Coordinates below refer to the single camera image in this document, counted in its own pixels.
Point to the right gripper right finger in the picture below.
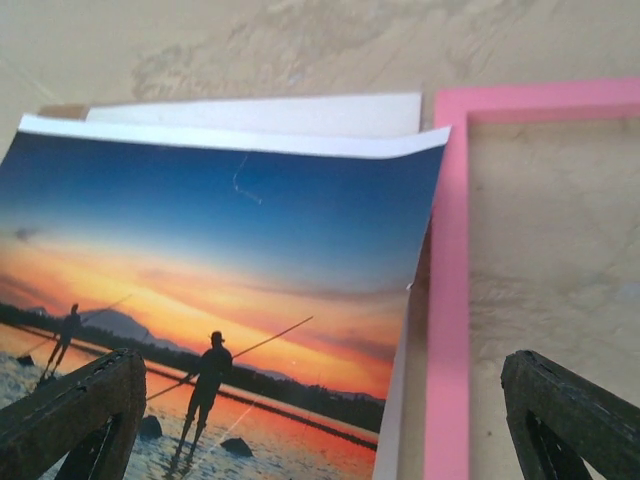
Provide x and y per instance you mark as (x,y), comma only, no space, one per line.
(560,422)

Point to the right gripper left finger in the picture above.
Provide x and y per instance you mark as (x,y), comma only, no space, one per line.
(88,419)

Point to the pink picture frame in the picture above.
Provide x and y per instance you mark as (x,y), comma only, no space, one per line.
(447,411)

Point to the sunset photo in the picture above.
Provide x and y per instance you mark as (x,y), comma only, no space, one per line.
(264,279)

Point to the white mat board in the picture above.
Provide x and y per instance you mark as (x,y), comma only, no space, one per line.
(389,457)

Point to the brown frame backing board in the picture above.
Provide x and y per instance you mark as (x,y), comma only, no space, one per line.
(60,111)

